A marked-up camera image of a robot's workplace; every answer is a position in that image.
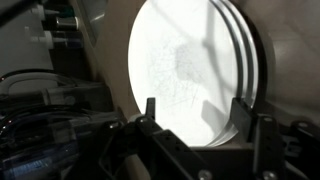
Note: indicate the white plate stack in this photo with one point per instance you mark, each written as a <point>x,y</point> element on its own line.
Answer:
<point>245,50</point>

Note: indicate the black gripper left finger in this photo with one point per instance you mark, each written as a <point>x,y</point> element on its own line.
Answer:
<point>150,108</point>

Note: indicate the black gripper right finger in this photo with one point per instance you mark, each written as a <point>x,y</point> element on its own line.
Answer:
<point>243,117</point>

